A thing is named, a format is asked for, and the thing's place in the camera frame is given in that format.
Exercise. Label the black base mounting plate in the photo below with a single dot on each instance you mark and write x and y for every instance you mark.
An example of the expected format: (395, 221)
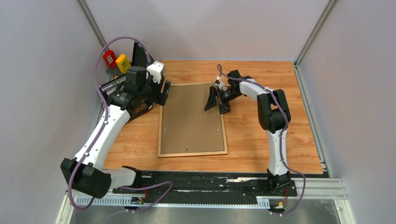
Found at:
(181, 187)

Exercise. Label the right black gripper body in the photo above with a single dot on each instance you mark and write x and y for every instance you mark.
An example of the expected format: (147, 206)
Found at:
(226, 96)

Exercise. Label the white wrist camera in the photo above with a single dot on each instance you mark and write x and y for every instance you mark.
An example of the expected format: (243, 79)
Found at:
(156, 69)
(220, 85)

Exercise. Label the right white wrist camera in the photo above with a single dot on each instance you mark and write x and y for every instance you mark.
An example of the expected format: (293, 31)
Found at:
(220, 85)

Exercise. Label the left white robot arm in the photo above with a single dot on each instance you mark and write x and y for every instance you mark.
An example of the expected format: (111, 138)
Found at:
(85, 171)

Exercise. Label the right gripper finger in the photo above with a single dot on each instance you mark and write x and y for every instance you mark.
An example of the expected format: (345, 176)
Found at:
(223, 109)
(212, 99)

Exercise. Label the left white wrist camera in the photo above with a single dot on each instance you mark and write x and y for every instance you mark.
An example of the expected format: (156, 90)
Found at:
(156, 69)

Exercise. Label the black open toy case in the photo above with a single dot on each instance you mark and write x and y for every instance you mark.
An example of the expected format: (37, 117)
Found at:
(122, 90)

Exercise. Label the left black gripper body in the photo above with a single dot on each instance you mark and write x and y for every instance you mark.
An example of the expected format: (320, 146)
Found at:
(149, 92)

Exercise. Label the yellow toy house block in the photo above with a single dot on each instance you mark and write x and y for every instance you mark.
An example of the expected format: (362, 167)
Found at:
(123, 63)

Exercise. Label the red toy house block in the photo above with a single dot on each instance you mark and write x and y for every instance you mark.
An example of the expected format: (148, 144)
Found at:
(109, 58)

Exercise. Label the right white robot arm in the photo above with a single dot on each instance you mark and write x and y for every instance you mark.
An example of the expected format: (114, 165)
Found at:
(273, 116)

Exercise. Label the wooden picture frame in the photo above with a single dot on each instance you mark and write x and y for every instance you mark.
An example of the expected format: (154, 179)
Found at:
(191, 120)

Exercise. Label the aluminium rail frame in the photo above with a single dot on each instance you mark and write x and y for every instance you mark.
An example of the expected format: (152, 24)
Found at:
(307, 189)

